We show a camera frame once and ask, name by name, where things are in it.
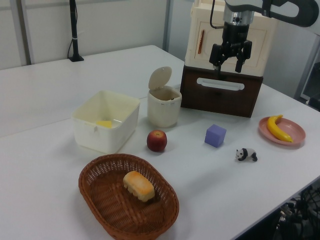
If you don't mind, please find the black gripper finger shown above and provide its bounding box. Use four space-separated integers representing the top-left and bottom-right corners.
209 42 230 80
234 39 253 74

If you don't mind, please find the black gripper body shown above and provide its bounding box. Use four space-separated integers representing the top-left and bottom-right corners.
223 21 250 55

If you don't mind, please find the cream trash can lid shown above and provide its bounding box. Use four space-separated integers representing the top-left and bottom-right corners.
148 66 173 92

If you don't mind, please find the cream plastic storage box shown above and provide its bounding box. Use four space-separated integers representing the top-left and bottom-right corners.
184 0 278 77

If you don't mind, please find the dark brown wooden drawer box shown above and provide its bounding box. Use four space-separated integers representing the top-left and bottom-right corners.
179 65 265 119

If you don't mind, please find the cream lidded cup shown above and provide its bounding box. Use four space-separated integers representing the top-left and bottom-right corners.
146 84 183 129

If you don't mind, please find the yellow banana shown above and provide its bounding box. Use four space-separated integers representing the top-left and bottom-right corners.
266 114 294 144

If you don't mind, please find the purple cube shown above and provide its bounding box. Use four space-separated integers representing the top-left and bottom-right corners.
204 123 228 149

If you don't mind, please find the pink plate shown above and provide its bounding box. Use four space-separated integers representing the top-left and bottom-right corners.
258 116 307 145

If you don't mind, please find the panda figurine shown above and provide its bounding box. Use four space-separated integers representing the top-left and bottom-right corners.
234 147 259 163

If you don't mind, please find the red apple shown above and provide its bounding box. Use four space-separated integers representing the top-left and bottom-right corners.
146 129 168 153

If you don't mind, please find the yellow cheese wedge toy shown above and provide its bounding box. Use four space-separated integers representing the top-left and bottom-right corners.
96 120 114 129

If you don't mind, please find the white plastic open container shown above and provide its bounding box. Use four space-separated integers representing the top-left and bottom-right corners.
71 90 141 155

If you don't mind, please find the toy bread loaf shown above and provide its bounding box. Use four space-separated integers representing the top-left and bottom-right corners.
122 170 156 203

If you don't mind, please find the black chair base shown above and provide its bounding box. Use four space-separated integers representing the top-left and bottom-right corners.
274 184 320 240

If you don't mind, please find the brown wicker basket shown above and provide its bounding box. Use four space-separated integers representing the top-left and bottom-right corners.
78 153 180 240

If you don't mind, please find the orange-brown box door handle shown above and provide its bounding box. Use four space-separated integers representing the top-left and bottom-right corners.
198 29 206 56

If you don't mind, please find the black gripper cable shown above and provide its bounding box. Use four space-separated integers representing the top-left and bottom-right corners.
209 0 226 30

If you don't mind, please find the white drawer handle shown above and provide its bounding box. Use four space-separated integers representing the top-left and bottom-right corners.
196 77 246 92

